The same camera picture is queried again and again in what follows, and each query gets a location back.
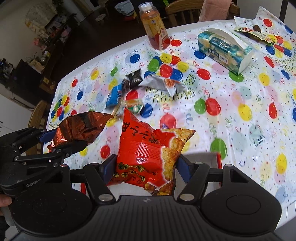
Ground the brown foil snack bag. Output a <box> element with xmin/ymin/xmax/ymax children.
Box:
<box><xmin>47</xmin><ymin>111</ymin><xmax>113</xmax><ymax>152</ymax></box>

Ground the red chip bag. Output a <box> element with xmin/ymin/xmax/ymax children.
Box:
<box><xmin>109</xmin><ymin>109</ymin><xmax>195</xmax><ymax>196</ymax></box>

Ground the sausage stick snack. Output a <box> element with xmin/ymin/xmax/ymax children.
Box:
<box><xmin>111</xmin><ymin>102</ymin><xmax>122</xmax><ymax>118</ymax></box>

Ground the green egg snack packet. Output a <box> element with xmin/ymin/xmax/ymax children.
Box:
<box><xmin>125</xmin><ymin>99</ymin><xmax>144</xmax><ymax>114</ymax></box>

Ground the blue cookie snack bag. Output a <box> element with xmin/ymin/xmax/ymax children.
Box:
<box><xmin>106</xmin><ymin>84</ymin><xmax>122</xmax><ymax>108</ymax></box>

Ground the silver white spicy strip bag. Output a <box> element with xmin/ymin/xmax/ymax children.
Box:
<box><xmin>139</xmin><ymin>74</ymin><xmax>186</xmax><ymax>97</ymax></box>

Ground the black dark snack packet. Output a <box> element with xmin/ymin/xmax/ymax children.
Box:
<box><xmin>121</xmin><ymin>69</ymin><xmax>143</xmax><ymax>93</ymax></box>

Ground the person left hand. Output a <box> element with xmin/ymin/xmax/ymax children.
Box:
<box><xmin>0</xmin><ymin>194</ymin><xmax>12</xmax><ymax>208</ymax></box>

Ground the wooden chair left side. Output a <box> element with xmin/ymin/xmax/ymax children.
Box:
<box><xmin>26</xmin><ymin>100</ymin><xmax>48</xmax><ymax>156</ymax></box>

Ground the wooden chair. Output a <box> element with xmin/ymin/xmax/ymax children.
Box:
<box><xmin>166</xmin><ymin>1</ymin><xmax>240</xmax><ymax>27</ymax></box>
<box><xmin>26</xmin><ymin>100</ymin><xmax>48</xmax><ymax>156</ymax></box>

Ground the red white cardboard box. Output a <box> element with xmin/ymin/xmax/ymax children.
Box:
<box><xmin>79</xmin><ymin>151</ymin><xmax>224</xmax><ymax>197</ymax></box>

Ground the balloon birthday tablecloth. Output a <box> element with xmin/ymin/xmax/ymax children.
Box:
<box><xmin>43</xmin><ymin>5</ymin><xmax>296</xmax><ymax>229</ymax></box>

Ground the teal tissue box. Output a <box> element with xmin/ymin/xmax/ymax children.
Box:
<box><xmin>198</xmin><ymin>27</ymin><xmax>254</xmax><ymax>75</ymax></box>

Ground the orange juice bottle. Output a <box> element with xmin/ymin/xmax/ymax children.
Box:
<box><xmin>138</xmin><ymin>2</ymin><xmax>170</xmax><ymax>50</ymax></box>

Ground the empty wrapper near tissue box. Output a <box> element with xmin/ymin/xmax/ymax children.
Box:
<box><xmin>234</xmin><ymin>26</ymin><xmax>273</xmax><ymax>44</ymax></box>

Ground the wooden chair far side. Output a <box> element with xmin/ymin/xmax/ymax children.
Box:
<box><xmin>166</xmin><ymin>1</ymin><xmax>240</xmax><ymax>27</ymax></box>

